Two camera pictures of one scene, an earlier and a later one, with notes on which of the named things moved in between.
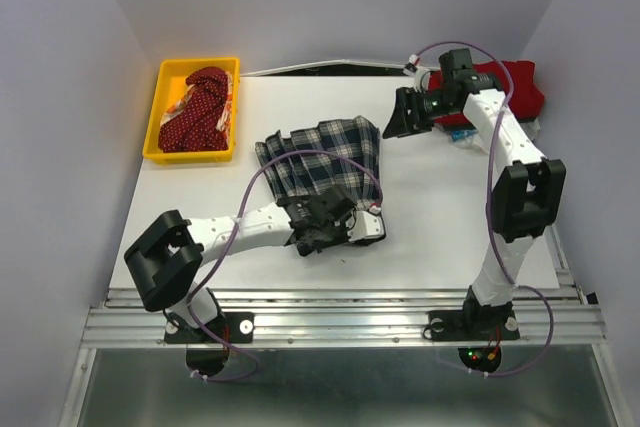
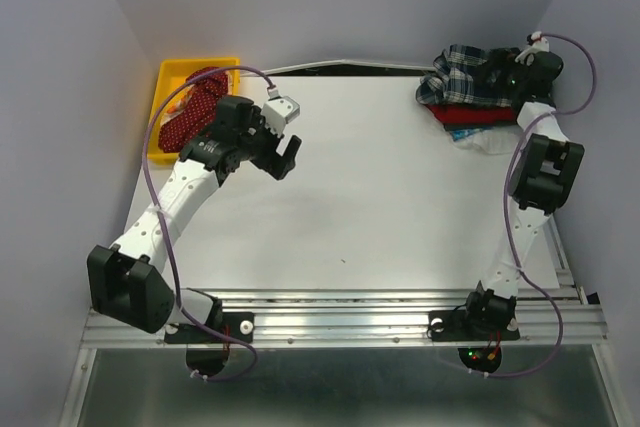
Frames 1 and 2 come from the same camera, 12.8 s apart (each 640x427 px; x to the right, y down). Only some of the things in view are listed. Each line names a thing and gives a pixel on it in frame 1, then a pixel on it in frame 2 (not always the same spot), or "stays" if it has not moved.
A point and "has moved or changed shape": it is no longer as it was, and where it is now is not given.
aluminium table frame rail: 548,315 stays
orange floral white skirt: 224,123 stays
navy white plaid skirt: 300,176 has moved or changed shape
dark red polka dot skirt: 196,128 stays
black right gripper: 403,123 to 503,60
